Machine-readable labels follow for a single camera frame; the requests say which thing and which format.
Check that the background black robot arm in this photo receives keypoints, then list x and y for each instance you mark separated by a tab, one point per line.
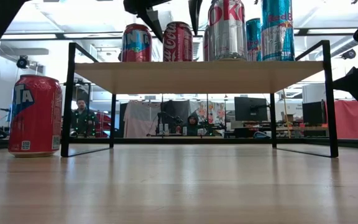
166	119

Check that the wooden shelf with black frame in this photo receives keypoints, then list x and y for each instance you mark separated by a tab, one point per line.
197	76

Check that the black dome camera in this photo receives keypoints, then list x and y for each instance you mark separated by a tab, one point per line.
22	62
349	54

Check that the red orange cloth cover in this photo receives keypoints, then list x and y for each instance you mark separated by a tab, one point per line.
356	118

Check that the red Coca-Cola can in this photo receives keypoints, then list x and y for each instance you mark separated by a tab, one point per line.
178	42

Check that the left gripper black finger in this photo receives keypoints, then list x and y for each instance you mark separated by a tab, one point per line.
152	25
195	12

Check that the black cloth cover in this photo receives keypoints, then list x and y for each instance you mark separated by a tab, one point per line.
176	109

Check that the black aluminium table frame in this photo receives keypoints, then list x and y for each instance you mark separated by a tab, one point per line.
182	140

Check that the black computer monitor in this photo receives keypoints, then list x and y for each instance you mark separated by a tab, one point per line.
314	112
250	109

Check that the red Fanta strawberry can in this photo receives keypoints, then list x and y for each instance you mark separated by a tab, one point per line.
36	118
136	43

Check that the white cloth cover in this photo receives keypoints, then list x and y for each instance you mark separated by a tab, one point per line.
138	119

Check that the blue silver Red Bull can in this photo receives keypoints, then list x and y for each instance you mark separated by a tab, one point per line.
277	31
253	40

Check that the colourful wall poster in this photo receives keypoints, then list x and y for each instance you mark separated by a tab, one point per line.
217	110

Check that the silver Diet Coke can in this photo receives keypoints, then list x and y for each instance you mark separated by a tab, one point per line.
206	43
227	31

